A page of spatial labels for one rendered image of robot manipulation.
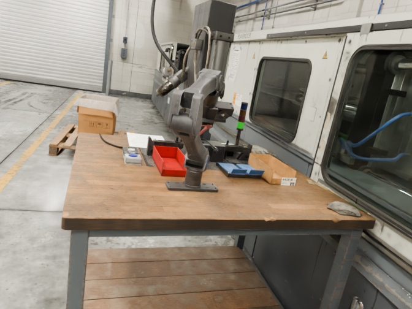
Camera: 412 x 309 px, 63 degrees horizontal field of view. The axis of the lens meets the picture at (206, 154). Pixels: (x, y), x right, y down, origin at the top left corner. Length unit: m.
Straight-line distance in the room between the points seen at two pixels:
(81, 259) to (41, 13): 10.08
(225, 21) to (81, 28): 9.21
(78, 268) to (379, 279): 1.08
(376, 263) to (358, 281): 0.13
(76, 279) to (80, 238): 0.14
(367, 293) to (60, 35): 10.18
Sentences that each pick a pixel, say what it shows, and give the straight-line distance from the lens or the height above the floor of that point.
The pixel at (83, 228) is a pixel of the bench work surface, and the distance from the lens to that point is 1.02.
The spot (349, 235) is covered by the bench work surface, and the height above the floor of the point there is 0.81.
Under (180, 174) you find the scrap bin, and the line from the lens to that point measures 1.38.
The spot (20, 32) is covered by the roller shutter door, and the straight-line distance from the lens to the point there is 11.03.
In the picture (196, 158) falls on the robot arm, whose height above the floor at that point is 1.03.
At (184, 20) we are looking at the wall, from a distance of 10.97.
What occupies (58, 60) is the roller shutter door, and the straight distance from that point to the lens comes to 10.84.
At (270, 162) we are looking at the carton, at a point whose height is 0.93.
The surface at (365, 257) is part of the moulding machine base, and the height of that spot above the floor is 0.71.
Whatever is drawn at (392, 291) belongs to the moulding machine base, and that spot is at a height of 0.69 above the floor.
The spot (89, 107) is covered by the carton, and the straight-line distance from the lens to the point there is 4.82.
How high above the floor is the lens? 1.36
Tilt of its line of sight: 15 degrees down
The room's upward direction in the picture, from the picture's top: 10 degrees clockwise
